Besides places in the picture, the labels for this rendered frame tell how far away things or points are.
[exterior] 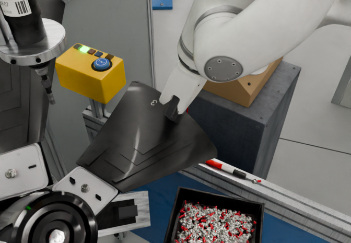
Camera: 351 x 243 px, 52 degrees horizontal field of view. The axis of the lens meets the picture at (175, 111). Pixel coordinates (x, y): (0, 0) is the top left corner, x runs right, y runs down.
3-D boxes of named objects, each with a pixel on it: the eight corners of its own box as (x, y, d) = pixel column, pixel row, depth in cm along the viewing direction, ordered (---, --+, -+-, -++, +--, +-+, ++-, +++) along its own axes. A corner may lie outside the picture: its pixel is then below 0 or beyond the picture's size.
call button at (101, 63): (91, 68, 95) (90, 63, 94) (100, 60, 98) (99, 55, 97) (103, 73, 94) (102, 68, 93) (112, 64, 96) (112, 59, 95)
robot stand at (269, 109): (204, 184, 195) (219, 38, 129) (256, 211, 184) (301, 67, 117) (174, 228, 178) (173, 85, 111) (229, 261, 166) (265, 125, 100)
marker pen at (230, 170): (196, 157, 99) (245, 176, 95) (198, 153, 100) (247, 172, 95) (196, 160, 100) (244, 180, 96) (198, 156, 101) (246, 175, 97)
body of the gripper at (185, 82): (197, 24, 60) (178, 68, 69) (166, 56, 54) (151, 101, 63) (235, 47, 60) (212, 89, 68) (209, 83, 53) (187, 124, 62)
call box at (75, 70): (61, 90, 104) (52, 60, 97) (83, 70, 110) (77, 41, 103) (106, 109, 99) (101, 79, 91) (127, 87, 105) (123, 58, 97)
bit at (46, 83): (59, 102, 45) (48, 69, 41) (52, 107, 44) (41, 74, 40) (53, 99, 45) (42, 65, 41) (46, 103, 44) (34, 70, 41)
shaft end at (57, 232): (55, 250, 47) (56, 250, 46) (45, 237, 46) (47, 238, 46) (67, 238, 48) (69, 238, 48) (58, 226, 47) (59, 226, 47)
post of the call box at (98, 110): (93, 116, 112) (85, 86, 103) (98, 110, 114) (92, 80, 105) (101, 119, 111) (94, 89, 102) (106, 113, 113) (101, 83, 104)
